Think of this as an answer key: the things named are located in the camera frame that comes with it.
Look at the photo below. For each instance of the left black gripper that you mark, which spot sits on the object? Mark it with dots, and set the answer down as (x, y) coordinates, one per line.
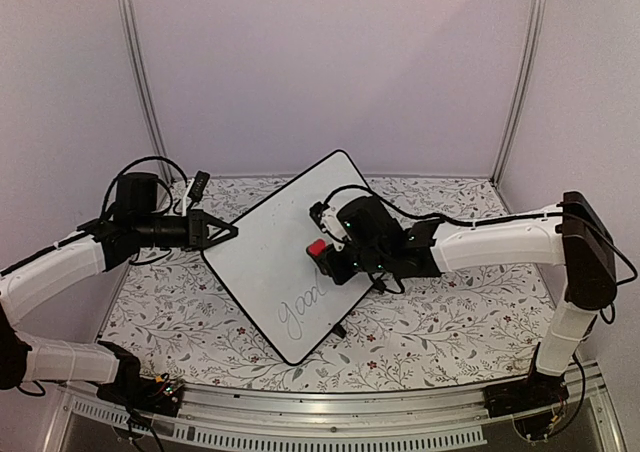
(198, 230)

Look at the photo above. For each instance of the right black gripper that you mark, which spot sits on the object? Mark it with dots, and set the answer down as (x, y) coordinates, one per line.
(328, 260)

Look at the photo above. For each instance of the red whiteboard eraser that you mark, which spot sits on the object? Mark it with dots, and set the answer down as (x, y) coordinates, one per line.
(316, 248)

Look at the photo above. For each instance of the white whiteboard with black frame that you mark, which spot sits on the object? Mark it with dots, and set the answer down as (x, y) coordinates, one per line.
(266, 269)

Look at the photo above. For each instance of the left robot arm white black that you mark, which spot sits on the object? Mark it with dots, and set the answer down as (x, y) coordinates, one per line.
(129, 221)

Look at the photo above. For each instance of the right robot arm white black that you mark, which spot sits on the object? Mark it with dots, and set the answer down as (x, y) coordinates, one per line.
(365, 238)

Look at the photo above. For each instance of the black whiteboard stand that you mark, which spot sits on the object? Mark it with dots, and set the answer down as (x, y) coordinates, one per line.
(339, 331)

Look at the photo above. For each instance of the floral patterned table mat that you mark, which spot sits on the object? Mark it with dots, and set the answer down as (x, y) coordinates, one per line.
(468, 326)

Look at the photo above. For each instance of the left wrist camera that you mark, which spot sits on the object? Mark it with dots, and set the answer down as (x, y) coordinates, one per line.
(194, 192)

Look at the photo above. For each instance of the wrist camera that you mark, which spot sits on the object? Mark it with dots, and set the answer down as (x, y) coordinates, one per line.
(194, 192)
(325, 217)

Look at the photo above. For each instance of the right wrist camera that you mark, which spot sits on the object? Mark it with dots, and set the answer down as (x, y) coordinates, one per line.
(325, 217)

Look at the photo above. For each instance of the front aluminium rail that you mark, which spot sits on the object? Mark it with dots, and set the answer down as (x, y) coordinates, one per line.
(438, 419)

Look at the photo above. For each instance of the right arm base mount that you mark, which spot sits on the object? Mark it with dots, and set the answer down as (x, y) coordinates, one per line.
(520, 397)

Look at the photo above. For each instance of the left aluminium frame post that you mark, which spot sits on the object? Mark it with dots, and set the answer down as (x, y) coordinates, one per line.
(140, 76)

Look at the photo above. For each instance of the aluminium frame post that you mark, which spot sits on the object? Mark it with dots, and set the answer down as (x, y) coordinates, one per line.
(140, 76)
(532, 37)

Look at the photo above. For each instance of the right aluminium frame post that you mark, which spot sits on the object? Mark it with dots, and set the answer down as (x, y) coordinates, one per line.
(532, 37)

